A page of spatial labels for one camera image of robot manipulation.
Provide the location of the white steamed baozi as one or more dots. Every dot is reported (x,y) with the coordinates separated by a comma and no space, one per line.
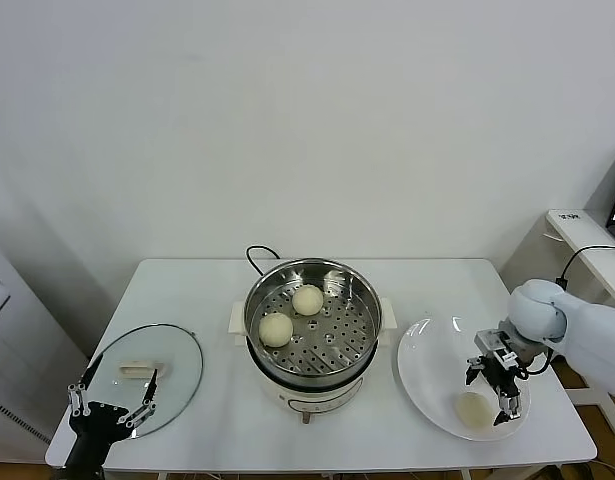
(472,411)
(307,301)
(275,330)

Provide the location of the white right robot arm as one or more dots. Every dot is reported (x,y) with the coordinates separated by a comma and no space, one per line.
(537,310)

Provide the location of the cream electric cooking pot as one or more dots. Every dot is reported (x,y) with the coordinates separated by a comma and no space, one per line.
(312,400)

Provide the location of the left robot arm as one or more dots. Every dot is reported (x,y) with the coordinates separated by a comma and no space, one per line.
(79,474)

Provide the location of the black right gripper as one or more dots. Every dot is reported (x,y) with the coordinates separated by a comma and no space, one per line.
(499,377)

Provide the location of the round glass pot lid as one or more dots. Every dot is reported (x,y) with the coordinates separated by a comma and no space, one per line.
(179,357)

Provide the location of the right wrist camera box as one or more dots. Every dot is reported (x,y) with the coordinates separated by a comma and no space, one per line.
(494,345)

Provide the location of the white side desk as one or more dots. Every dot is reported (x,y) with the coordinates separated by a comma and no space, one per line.
(577,230)

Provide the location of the white cabinet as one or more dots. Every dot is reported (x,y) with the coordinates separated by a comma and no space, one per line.
(17,350)

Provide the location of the perforated steel steamer basket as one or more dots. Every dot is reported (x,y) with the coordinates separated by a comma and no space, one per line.
(337,345)

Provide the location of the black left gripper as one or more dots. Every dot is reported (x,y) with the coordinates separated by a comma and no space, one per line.
(99,422)

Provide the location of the white round plate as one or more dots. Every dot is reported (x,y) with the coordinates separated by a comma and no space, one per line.
(427,375)

